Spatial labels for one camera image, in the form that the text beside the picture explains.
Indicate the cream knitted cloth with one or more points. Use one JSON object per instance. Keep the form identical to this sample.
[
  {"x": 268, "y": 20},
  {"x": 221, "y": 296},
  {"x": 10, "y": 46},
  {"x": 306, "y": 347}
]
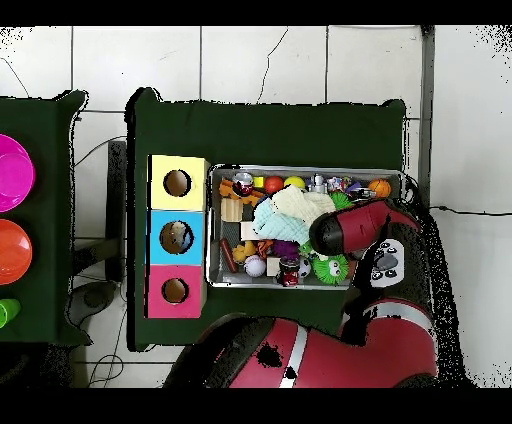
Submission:
[{"x": 300, "y": 204}]

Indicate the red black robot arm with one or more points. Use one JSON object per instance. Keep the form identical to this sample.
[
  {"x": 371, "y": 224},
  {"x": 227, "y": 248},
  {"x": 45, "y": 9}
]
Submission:
[{"x": 360, "y": 344}]

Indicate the clear mesh bin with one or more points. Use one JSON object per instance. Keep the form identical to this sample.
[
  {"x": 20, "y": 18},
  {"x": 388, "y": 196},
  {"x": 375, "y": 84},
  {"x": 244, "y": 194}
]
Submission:
[{"x": 216, "y": 276}]

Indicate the wooden box with three holes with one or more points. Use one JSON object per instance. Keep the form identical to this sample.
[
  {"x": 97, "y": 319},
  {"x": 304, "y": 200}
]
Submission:
[{"x": 178, "y": 212}]

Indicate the red silver soda can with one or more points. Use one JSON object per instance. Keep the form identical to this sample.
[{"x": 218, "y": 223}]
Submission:
[{"x": 244, "y": 183}]

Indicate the red orange ball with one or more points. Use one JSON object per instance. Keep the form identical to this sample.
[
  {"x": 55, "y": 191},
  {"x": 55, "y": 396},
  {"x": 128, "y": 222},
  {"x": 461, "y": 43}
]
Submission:
[{"x": 275, "y": 185}]

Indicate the yellow ball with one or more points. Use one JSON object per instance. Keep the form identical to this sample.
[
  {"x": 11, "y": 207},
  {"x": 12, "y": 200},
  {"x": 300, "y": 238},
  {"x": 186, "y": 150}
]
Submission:
[{"x": 295, "y": 182}]

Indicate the white baseball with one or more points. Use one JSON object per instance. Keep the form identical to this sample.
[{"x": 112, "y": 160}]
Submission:
[{"x": 255, "y": 266}]

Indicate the red black can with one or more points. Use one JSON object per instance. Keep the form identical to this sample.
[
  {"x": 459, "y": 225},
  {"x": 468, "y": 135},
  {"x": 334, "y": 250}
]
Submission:
[{"x": 290, "y": 272}]

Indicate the green spiky ball with eyes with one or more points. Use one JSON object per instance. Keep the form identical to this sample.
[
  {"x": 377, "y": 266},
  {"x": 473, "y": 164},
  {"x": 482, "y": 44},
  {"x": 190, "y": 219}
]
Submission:
[{"x": 331, "y": 270}]

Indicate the orange plate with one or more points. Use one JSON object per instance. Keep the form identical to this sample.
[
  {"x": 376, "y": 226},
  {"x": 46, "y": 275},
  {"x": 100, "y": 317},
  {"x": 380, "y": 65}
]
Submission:
[{"x": 12, "y": 252}]

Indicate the pink plate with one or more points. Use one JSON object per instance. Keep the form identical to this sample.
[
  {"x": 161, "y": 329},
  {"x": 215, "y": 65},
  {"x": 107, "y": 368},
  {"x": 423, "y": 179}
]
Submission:
[{"x": 12, "y": 172}]

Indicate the green cup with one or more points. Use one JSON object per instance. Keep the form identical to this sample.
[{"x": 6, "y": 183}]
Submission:
[{"x": 6, "y": 312}]

